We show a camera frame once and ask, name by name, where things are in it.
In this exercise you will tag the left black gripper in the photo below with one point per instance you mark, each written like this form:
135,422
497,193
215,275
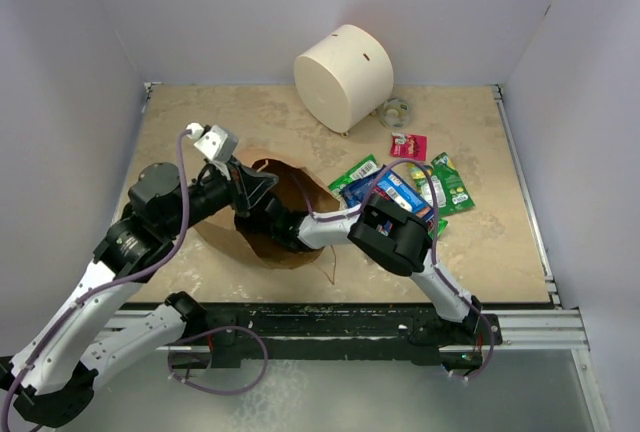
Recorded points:
255,185

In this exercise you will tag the brown paper bag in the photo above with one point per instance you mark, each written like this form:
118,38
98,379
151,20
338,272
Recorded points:
299,190

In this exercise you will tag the large green chips bag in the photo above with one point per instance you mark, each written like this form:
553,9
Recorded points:
365,167

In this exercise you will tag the blue snack packet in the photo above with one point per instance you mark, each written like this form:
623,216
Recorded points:
393,186

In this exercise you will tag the red snack packet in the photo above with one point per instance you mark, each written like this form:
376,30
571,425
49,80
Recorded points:
409,146

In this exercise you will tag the small yellow green snack packet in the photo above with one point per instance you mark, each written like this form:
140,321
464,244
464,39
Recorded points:
422,185

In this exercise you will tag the dark blue snack bag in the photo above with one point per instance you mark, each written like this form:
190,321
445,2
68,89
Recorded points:
354,192

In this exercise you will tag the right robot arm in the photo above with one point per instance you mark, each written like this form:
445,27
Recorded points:
395,239

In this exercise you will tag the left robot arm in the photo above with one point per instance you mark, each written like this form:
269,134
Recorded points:
54,378

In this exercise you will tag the white cylindrical container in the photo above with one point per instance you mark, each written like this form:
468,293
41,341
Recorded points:
344,77

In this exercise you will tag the clear tape roll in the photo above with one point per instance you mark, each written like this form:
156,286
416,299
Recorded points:
394,114

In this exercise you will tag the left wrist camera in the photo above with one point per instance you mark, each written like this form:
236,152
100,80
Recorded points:
215,143

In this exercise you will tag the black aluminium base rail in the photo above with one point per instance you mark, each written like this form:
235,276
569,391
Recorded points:
409,332

